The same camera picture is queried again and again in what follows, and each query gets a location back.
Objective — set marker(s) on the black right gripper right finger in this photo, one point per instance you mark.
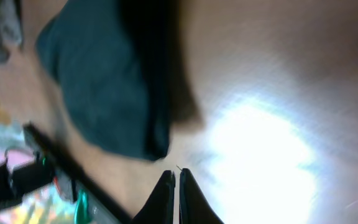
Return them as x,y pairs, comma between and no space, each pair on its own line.
194,207

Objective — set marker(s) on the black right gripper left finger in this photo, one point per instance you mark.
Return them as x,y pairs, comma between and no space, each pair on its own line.
158,208

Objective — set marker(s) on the black polo shirt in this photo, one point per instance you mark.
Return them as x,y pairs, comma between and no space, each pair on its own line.
110,59

